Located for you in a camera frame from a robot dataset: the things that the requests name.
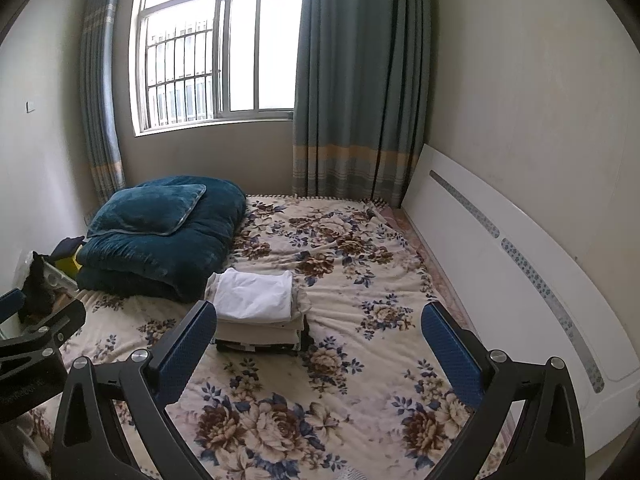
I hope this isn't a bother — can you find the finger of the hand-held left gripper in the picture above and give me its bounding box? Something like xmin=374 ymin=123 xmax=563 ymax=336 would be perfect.
xmin=0 ymin=299 xmax=87 ymax=361
xmin=0 ymin=289 xmax=27 ymax=322

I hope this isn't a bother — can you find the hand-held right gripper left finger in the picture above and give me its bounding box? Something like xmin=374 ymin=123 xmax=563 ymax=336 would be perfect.
xmin=51 ymin=300 xmax=217 ymax=480

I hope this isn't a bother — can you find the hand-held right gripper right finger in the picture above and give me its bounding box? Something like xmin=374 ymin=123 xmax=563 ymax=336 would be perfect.
xmin=421 ymin=301 xmax=586 ymax=480

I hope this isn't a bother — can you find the white t-shirt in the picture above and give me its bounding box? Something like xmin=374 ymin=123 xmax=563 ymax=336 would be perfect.
xmin=215 ymin=267 xmax=294 ymax=324

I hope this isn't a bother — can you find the black folded garment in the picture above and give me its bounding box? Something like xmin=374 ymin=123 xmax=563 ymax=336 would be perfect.
xmin=214 ymin=327 xmax=312 ymax=357

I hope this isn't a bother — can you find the cream folded garment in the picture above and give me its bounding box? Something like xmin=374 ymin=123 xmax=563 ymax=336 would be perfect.
xmin=216 ymin=310 xmax=307 ymax=347

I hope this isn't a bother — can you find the blue folded quilt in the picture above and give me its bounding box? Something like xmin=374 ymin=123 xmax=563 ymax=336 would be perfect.
xmin=76 ymin=175 xmax=247 ymax=304

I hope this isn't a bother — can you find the white headboard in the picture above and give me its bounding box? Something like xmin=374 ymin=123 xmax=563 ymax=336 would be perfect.
xmin=402 ymin=143 xmax=637 ymax=458

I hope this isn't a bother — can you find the beige folded garment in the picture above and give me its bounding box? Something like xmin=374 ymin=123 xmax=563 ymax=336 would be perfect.
xmin=206 ymin=272 xmax=314 ymax=322

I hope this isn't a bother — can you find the bed with floral sheet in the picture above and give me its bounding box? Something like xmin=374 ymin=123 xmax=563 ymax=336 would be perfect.
xmin=30 ymin=192 xmax=521 ymax=480

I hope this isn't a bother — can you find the blue velvet pillow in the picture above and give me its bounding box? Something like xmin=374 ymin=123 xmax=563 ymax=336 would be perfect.
xmin=86 ymin=183 xmax=207 ymax=238

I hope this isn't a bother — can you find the narrow blue-grey curtain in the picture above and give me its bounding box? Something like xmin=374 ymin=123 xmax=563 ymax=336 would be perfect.
xmin=80 ymin=0 xmax=126 ymax=206

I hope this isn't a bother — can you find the wide blue-grey curtain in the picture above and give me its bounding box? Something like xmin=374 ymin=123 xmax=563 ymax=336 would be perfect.
xmin=291 ymin=0 xmax=434 ymax=209

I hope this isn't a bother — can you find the barred window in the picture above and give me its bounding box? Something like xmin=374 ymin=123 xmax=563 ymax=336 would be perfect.
xmin=131 ymin=0 xmax=307 ymax=137

